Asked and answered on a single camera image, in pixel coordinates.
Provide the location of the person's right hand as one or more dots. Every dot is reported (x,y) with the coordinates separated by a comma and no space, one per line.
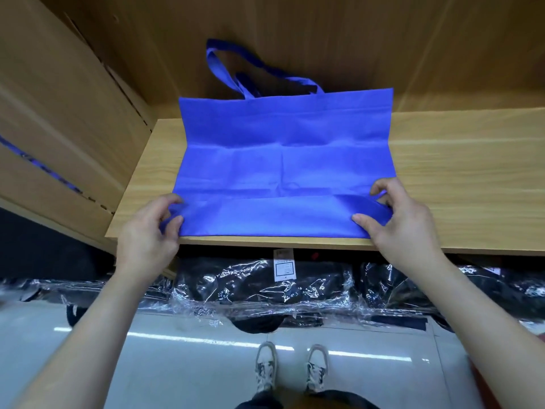
(407,234)

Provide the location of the person's left hand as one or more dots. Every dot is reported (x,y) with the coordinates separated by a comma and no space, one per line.
(145,242)

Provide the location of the wooden shelf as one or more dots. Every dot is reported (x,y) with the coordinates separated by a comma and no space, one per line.
(460,157)

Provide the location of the blue non-woven bag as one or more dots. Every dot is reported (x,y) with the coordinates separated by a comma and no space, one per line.
(281,157)

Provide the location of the person's right forearm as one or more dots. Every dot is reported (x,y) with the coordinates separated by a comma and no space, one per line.
(494,336)

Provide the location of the person's left forearm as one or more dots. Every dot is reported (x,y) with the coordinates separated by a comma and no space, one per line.
(72,345)

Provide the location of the person's right shoe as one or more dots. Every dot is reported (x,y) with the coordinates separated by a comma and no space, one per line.
(317,368)

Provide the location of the person's right leg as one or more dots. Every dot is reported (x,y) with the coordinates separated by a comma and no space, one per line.
(341,400)

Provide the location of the person's leg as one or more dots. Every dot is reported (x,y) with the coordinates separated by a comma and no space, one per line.
(341,400)
(260,402)

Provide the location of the person's left leg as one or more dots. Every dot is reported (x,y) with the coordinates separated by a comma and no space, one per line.
(260,402)

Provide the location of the black plastic-wrapped bag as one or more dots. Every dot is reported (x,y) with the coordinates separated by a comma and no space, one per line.
(68,289)
(477,289)

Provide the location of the black wrapped bag with tag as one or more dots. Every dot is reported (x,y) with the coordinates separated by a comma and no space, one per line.
(247,285)

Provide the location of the white paper tag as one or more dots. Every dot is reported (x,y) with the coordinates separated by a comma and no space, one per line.
(284,266)

